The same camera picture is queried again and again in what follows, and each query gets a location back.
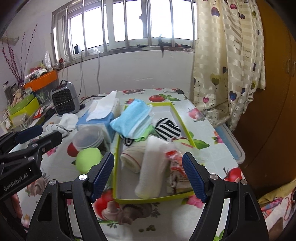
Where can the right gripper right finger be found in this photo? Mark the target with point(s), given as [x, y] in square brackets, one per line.
[245, 220]

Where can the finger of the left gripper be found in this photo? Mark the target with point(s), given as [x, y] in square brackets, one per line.
[34, 151]
[10, 140]

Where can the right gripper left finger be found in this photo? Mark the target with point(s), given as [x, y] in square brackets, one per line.
[51, 220]

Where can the green floral patterned cloth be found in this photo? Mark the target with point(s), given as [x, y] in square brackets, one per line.
[177, 183]

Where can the white towel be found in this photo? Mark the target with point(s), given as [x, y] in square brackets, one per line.
[152, 169]

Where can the blue face masks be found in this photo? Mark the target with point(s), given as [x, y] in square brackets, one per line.
[134, 120]

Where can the green microfiber cloth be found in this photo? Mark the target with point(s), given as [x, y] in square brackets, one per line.
[145, 134]

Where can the black white striped sock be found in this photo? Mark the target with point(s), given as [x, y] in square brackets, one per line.
[167, 129]
[127, 141]

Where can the grey white sock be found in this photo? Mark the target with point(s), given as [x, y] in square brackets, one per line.
[50, 128]

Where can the orange printed plastic bag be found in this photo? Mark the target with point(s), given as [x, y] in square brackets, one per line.
[175, 151]

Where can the cream towel with stripes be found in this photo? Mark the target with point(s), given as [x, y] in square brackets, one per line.
[132, 158]

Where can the person's left hand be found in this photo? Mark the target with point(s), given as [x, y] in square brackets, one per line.
[16, 205]

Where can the green boxes stack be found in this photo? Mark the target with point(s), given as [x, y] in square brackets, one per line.
[25, 108]

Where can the black smartphone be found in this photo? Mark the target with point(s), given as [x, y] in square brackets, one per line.
[49, 113]

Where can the green cream jar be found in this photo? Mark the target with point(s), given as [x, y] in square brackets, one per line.
[87, 158]

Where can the clear lidded plastic jar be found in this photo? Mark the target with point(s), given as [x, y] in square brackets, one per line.
[90, 137]

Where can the grey space heater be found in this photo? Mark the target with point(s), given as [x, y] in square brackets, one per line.
[65, 98]

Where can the orange lidded storage box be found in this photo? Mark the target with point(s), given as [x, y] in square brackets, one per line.
[39, 79]

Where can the blue tissue pack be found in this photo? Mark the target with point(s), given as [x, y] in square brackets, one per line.
[100, 113]

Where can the yellow-green cardboard box tray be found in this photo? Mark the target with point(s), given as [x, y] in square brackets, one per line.
[125, 181]

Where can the purple flower branches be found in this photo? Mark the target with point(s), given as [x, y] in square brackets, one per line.
[17, 66]

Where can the heart patterned curtain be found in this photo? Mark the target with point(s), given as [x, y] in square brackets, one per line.
[229, 59]

